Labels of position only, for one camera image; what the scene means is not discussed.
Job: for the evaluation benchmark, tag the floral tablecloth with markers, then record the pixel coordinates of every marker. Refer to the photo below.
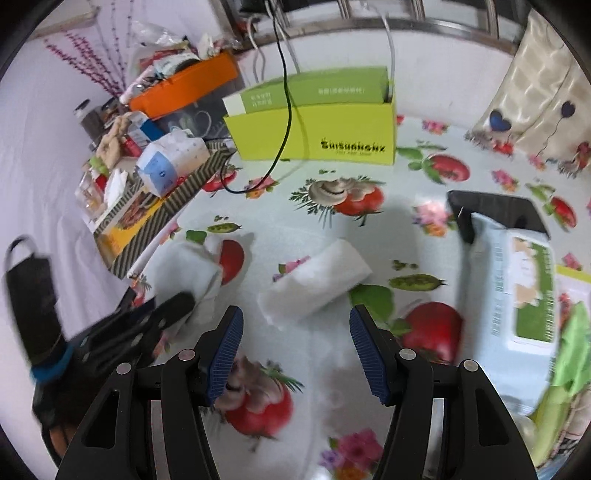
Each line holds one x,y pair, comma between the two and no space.
298,404

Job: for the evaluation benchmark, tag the wet wipes pack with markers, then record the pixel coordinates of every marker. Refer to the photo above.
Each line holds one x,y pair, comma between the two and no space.
511,319

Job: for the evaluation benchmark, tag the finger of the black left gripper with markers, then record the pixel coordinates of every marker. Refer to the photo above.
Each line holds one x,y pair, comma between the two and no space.
145,323

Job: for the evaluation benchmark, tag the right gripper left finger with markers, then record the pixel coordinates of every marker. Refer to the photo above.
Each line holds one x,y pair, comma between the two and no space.
114,439

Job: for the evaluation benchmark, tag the black smartphone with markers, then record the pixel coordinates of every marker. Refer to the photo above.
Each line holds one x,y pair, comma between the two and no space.
509,211

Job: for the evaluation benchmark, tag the white cloth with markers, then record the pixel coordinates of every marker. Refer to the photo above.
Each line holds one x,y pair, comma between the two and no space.
185,266

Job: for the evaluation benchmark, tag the white blue tissue pack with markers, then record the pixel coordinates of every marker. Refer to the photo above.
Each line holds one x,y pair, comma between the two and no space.
166,160

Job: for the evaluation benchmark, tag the green microfiber cloth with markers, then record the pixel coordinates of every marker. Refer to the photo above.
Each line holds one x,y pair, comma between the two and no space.
572,366

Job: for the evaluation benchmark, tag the striped snack box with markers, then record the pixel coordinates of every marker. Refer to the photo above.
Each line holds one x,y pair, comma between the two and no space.
127,229

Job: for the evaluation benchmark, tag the white towel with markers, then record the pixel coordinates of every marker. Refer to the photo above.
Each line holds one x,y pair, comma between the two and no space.
314,284

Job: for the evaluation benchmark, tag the cream heart pattern curtain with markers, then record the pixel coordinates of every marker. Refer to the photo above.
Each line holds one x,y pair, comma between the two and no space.
542,106

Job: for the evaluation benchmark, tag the orange box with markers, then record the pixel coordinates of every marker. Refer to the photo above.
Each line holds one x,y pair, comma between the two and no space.
186,87

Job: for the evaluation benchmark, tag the yellow-green cardboard box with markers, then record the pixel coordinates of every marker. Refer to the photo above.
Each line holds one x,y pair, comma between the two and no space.
342,114

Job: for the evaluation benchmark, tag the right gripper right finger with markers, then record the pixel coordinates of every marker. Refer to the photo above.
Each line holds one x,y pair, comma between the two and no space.
480,440

